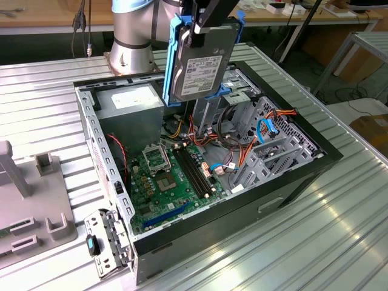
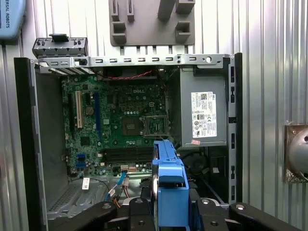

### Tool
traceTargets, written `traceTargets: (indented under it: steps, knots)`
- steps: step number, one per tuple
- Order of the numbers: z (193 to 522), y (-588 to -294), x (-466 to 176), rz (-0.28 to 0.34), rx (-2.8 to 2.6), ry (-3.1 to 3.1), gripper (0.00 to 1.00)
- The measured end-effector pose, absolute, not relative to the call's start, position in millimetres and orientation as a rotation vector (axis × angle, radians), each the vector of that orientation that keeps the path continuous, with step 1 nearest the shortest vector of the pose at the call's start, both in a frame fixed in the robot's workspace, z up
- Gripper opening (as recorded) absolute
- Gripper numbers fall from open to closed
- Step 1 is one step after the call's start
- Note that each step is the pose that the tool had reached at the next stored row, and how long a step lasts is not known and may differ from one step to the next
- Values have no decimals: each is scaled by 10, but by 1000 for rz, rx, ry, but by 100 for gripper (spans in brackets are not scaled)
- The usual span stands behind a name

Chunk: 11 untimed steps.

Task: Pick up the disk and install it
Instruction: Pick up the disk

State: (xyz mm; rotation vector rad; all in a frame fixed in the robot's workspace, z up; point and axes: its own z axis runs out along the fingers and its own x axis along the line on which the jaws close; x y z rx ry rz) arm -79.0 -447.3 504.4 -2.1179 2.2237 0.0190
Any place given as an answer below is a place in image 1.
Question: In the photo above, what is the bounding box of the orange disk power wire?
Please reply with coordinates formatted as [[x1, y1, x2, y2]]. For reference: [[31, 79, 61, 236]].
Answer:
[[238, 107, 299, 169]]

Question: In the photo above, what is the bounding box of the white box black top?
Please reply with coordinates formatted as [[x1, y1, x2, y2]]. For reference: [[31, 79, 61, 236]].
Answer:
[[266, 2, 286, 15]]

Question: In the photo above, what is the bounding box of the green motherboard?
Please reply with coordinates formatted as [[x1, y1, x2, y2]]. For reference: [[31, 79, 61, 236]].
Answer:
[[129, 142, 231, 237]]

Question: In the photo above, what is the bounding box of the blue disk data wire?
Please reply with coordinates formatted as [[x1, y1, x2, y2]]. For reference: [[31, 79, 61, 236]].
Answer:
[[256, 118, 279, 145]]

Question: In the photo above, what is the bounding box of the red black twisted wire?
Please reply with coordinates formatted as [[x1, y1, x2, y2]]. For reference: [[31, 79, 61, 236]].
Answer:
[[107, 133, 130, 182]]

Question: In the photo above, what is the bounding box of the thick black cable bundle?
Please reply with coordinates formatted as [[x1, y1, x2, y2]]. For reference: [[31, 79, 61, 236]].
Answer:
[[217, 105, 241, 147]]

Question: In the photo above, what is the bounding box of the blue plastic cage latch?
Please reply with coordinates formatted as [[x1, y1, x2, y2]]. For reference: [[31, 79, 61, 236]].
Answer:
[[216, 83, 233, 98]]

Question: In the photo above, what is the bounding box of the blue expansion slot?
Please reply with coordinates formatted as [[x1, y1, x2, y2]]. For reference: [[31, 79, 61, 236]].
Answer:
[[142, 202, 192, 230]]

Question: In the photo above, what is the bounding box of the grey power supply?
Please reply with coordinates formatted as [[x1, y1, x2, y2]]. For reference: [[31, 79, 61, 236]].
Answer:
[[93, 83, 166, 158]]

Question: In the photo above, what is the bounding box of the grey optical drive cage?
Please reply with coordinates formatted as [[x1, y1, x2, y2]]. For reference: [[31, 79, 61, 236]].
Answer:
[[185, 68, 263, 137]]

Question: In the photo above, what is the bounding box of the wooden desk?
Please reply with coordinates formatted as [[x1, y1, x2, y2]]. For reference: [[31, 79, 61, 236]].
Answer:
[[0, 0, 115, 36], [236, 0, 384, 64]]

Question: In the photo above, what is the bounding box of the grey parts rack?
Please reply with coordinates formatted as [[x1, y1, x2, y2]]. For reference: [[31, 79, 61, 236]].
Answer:
[[0, 139, 79, 258]]

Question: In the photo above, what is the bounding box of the brown cardboard box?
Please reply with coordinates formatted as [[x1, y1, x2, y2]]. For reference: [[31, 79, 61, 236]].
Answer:
[[303, 28, 386, 85], [350, 113, 388, 152]]

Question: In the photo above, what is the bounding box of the orange red wire bundle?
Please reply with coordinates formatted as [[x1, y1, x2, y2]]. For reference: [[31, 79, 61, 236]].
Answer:
[[181, 115, 231, 149]]

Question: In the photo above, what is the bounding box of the pale blue labelled wire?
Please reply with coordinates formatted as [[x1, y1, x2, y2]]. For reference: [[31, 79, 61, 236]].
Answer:
[[209, 162, 237, 171]]

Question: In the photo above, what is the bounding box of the black PC case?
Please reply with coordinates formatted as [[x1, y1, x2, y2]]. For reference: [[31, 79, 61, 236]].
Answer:
[[72, 60, 345, 286]]

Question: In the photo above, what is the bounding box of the metal socket cover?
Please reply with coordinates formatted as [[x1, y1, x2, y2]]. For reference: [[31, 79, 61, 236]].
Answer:
[[142, 144, 170, 176]]

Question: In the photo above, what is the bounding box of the grey metal disk bay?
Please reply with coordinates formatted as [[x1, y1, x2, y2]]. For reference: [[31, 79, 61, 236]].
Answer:
[[233, 133, 322, 195]]

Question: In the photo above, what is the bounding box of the CPU socket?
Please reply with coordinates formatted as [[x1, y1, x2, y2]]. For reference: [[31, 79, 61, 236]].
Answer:
[[155, 172, 179, 194]]

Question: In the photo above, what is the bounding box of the green circuit board part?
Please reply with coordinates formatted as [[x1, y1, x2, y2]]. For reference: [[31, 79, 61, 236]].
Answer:
[[0, 226, 24, 241]]

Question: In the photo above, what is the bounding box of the black RAM slot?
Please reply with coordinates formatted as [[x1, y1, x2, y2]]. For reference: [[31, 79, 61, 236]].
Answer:
[[180, 144, 213, 196], [173, 147, 207, 199]]

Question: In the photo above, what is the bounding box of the yellow black wire bundle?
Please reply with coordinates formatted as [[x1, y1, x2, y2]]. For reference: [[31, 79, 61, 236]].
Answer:
[[163, 113, 187, 140]]

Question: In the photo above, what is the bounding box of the black blue bracket latch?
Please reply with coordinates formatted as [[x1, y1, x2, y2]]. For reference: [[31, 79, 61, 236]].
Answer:
[[85, 235, 101, 258]]

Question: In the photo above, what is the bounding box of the silver slot cover bracket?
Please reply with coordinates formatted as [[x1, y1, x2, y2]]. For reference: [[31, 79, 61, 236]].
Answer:
[[83, 209, 134, 279]]

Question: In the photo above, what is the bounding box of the black tripod leg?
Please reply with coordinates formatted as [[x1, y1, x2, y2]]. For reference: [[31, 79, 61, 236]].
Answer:
[[278, 0, 323, 64]]

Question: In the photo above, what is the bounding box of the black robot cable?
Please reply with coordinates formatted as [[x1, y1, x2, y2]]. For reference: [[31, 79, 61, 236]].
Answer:
[[71, 0, 93, 59]]

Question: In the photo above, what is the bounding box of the hard disk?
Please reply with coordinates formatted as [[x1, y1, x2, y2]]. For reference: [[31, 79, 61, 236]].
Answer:
[[162, 10, 246, 107]]

